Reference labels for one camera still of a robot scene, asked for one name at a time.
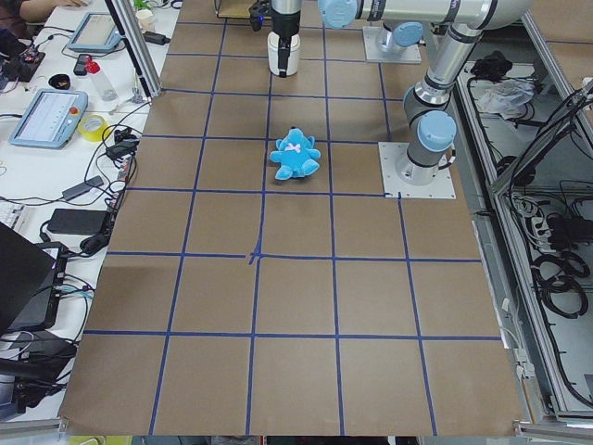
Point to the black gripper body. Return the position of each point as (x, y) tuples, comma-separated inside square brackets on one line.
[(283, 24)]

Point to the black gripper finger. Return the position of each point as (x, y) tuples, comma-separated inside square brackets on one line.
[(284, 51)]

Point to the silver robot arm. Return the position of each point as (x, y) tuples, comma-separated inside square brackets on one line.
[(283, 40), (424, 104)]

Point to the blue teddy bear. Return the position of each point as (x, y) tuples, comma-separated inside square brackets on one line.
[(296, 155)]

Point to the black power adapter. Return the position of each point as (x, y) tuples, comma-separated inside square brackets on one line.
[(156, 38)]

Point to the paper cup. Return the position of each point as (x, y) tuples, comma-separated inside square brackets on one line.
[(146, 19)]

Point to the clear bottle red cap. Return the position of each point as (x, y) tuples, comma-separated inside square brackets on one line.
[(102, 84)]

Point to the teach pendant far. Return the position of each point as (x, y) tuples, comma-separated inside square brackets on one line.
[(97, 33)]

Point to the teach pendant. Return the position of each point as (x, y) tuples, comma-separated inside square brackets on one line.
[(97, 33), (50, 120)]

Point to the yellow tape roll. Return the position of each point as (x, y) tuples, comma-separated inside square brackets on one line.
[(93, 128)]

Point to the teach pendant near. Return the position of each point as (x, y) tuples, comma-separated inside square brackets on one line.
[(50, 120)]

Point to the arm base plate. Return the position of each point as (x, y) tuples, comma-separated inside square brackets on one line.
[(399, 45), (404, 179)]

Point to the aluminium frame post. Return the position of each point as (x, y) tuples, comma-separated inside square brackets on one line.
[(130, 32)]

